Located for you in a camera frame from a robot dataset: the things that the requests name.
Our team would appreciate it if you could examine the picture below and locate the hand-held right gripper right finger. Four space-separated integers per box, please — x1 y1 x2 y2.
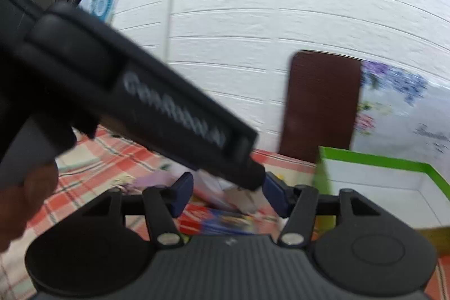
264 172 383 247

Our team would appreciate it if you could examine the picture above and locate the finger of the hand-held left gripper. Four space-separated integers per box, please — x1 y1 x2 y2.
246 159 266 190

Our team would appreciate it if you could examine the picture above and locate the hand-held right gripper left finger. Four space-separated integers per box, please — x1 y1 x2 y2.
82 172 194 249

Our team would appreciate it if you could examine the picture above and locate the white plastic packet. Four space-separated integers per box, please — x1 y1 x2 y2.
195 169 265 213

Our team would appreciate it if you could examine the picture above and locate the green cardboard box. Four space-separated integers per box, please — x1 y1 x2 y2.
312 145 450 231

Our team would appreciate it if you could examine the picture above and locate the person's left hand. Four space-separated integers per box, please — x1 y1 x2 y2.
0 162 60 252

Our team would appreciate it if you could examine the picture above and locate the pale purple packet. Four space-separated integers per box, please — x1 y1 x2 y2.
133 169 177 192

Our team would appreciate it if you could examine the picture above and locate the red and blue colourful box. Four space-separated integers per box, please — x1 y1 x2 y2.
179 204 282 238

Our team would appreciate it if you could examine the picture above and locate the red plaid bed sheet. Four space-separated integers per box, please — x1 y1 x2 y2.
0 126 450 300

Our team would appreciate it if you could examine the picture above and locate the brown wooden headboard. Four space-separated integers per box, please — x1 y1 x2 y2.
279 50 363 164

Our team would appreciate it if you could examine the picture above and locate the floral plastic bag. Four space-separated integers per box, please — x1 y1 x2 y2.
352 60 450 175

